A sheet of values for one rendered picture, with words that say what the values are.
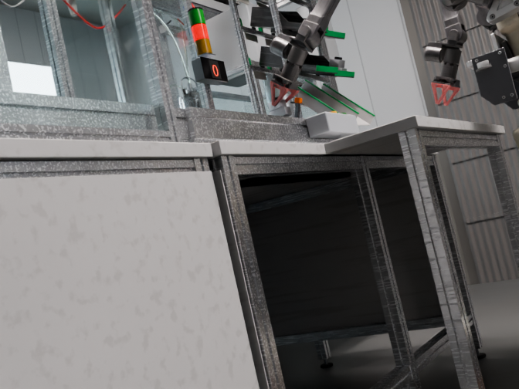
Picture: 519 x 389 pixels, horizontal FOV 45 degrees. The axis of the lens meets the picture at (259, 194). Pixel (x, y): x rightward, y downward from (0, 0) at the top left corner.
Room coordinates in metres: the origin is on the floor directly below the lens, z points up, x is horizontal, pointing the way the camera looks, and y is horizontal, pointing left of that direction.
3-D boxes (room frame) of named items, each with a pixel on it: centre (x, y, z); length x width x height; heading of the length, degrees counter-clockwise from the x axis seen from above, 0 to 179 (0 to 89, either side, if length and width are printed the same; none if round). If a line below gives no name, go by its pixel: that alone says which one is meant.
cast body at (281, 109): (2.05, -0.12, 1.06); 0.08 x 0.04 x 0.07; 58
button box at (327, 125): (1.86, -0.26, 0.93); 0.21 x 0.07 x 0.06; 147
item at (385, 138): (2.10, -0.39, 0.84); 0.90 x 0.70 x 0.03; 145
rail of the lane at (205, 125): (1.73, -0.11, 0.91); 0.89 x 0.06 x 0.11; 147
